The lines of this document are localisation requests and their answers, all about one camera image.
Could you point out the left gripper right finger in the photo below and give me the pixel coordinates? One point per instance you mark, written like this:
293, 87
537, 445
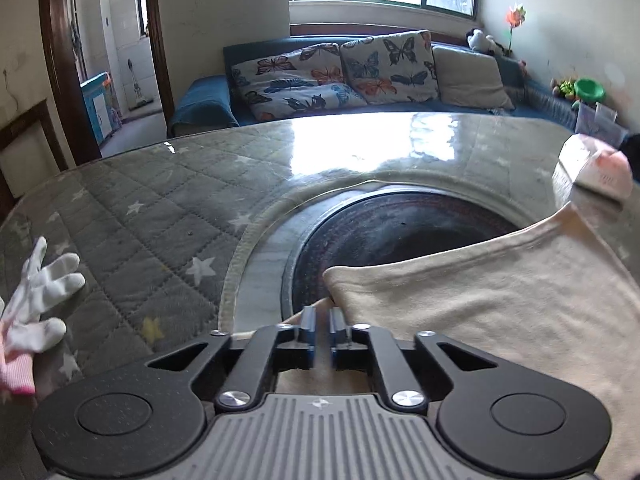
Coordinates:
374, 350

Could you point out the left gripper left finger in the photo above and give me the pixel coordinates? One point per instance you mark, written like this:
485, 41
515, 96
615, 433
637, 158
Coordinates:
270, 351

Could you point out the cream sweater garment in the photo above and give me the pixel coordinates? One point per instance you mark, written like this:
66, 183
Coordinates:
553, 297

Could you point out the black induction cooktop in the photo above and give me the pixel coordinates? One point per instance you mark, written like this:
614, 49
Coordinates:
383, 228

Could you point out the white pink glove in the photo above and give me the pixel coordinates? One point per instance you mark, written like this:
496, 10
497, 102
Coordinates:
24, 331

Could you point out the left butterfly cushion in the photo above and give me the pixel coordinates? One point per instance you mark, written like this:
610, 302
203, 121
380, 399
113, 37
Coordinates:
301, 82

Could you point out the butterfly cushion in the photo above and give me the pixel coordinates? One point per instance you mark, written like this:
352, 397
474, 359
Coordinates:
301, 82
392, 68

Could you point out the right butterfly cushion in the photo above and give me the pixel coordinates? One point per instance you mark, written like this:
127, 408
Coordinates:
392, 68

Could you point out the beige cushion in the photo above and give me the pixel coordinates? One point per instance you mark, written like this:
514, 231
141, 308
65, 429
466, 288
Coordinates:
469, 79

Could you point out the pink white tissue pack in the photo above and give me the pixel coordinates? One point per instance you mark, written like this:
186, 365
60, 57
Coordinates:
597, 166

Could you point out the blue toy cabinet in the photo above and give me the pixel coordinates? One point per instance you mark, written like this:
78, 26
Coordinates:
102, 106

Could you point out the dark wooden chair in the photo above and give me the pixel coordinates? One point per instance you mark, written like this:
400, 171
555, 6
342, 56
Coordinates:
30, 153

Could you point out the clear plastic storage box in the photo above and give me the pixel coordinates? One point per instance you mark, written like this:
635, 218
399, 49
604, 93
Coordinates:
591, 124

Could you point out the panda plush toy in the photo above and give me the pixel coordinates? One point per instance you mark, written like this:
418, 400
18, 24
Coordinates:
479, 42

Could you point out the black backpack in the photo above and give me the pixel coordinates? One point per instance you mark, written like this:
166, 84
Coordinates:
630, 147

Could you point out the green plastic bowl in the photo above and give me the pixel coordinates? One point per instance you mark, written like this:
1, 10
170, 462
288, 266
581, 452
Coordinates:
589, 91

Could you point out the colourful pinwheel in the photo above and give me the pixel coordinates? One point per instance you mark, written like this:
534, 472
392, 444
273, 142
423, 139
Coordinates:
515, 17

